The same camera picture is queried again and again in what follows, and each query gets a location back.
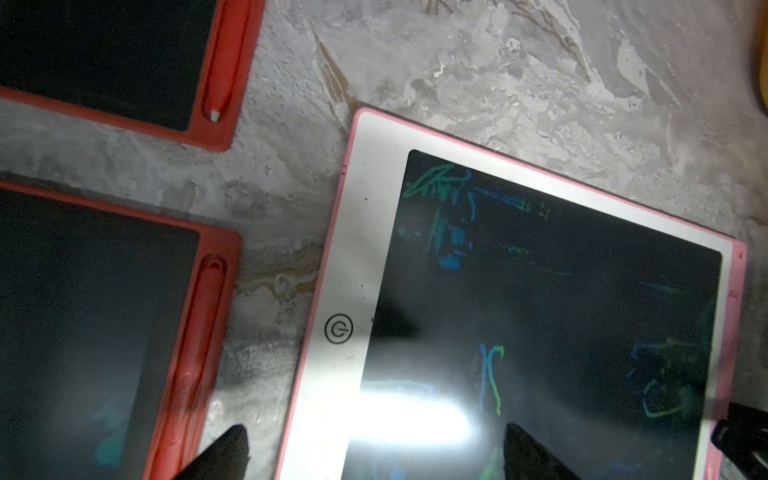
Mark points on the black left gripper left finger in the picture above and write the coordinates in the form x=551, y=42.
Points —
x=225, y=459

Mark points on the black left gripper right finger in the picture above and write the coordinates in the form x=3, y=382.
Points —
x=524, y=458

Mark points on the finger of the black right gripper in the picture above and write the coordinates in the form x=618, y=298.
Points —
x=742, y=438

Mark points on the red writing tablet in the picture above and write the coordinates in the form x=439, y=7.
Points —
x=112, y=325
x=172, y=69

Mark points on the yellow plastic storage tray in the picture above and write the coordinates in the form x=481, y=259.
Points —
x=760, y=54

